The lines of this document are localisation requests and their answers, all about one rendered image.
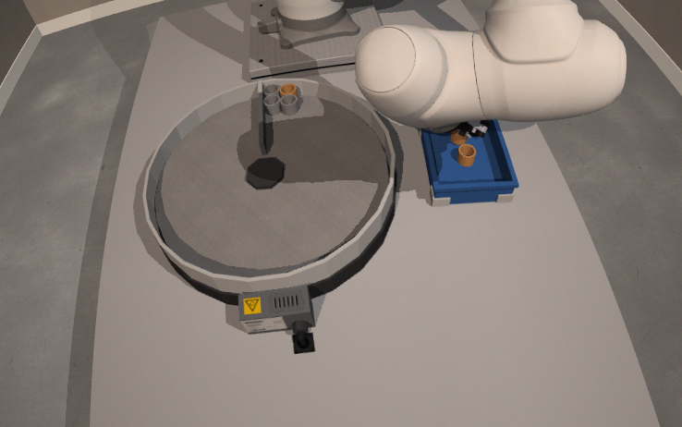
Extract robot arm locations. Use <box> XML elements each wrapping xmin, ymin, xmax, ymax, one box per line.
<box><xmin>258</xmin><ymin>0</ymin><xmax>627</xmax><ymax>133</ymax></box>

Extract blue plastic crate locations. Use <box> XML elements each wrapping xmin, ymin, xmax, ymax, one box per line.
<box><xmin>418</xmin><ymin>120</ymin><xmax>518</xmax><ymax>207</ymax></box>

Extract grey metal bushing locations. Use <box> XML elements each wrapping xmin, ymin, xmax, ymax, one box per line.
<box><xmin>263</xmin><ymin>94</ymin><xmax>282</xmax><ymax>116</ymax></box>
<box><xmin>280</xmin><ymin>94</ymin><xmax>299</xmax><ymax>116</ymax></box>
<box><xmin>263</xmin><ymin>84</ymin><xmax>281</xmax><ymax>98</ymax></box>

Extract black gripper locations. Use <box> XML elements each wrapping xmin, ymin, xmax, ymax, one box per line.
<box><xmin>447</xmin><ymin>120</ymin><xmax>490</xmax><ymax>138</ymax></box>

